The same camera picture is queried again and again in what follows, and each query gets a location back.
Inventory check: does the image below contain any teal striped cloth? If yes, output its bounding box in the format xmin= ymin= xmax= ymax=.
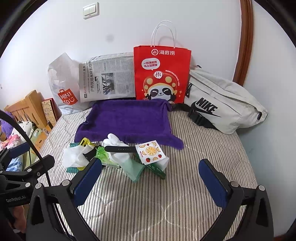
xmin=62 ymin=143 xmax=82 ymax=173

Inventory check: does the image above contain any white tissue paper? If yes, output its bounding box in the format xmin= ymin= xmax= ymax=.
xmin=62 ymin=145 xmax=93 ymax=168

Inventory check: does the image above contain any yellow mini pouch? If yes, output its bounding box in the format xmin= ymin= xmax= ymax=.
xmin=77 ymin=138 xmax=94 ymax=171

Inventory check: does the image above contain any light green cloth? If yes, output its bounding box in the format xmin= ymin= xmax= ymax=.
xmin=120 ymin=158 xmax=145 ymax=182

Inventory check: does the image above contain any fruit print wet wipe sachet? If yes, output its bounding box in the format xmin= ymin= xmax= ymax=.
xmin=135 ymin=140 xmax=166 ymax=165

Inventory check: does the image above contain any green packet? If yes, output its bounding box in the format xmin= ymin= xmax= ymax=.
xmin=139 ymin=163 xmax=166 ymax=180

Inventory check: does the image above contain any white sponge block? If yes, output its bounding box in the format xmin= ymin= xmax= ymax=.
xmin=154 ymin=157 xmax=170 ymax=172

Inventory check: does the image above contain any wooden chair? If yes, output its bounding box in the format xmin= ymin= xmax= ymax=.
xmin=4 ymin=90 xmax=51 ymax=132

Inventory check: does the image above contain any patterned book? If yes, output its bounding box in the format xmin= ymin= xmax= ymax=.
xmin=41 ymin=98 xmax=62 ymax=126

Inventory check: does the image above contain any striped mattress cover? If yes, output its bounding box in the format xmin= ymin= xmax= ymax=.
xmin=36 ymin=106 xmax=258 ymax=241

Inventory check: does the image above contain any white Miniso plastic bag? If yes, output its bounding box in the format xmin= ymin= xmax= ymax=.
xmin=48 ymin=53 xmax=91 ymax=115

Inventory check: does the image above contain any purple towel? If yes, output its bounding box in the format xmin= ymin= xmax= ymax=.
xmin=74 ymin=99 xmax=184 ymax=150

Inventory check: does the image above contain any folded newspaper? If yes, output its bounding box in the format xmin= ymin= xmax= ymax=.
xmin=79 ymin=52 xmax=135 ymax=102

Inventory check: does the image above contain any grey Nike waist bag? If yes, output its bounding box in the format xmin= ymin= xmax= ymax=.
xmin=174 ymin=66 xmax=268 ymax=134

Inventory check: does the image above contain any red paper shopping bag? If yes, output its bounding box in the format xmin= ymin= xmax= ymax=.
xmin=133 ymin=20 xmax=192 ymax=104

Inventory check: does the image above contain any black cable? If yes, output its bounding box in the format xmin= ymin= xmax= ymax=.
xmin=0 ymin=109 xmax=70 ymax=241

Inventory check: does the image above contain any white wall switch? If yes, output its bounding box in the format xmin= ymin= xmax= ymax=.
xmin=83 ymin=2 xmax=99 ymax=20

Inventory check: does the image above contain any brown wooden door frame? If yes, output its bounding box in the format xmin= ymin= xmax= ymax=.
xmin=233 ymin=0 xmax=254 ymax=86

